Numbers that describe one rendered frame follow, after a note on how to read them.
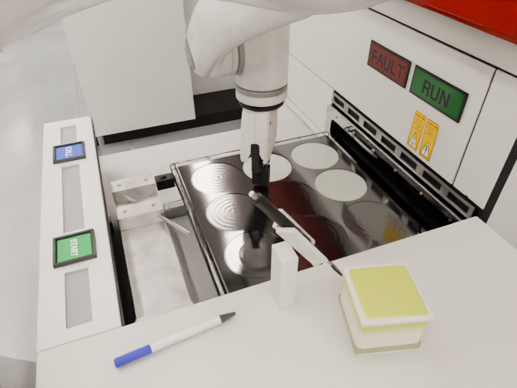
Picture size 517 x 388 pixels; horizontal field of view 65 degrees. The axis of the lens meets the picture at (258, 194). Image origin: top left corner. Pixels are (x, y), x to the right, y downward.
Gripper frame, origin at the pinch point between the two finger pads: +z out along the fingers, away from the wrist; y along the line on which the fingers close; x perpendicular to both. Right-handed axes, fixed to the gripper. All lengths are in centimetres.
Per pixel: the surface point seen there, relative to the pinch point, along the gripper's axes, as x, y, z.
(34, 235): -121, -53, 93
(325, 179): 12.0, -4.5, 2.8
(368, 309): 18.3, 34.3, -10.6
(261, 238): 2.9, 13.7, 2.8
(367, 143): 19.3, -14.2, -0.6
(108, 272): -14.3, 30.2, -3.3
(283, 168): 3.3, -6.5, 2.7
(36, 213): -130, -66, 93
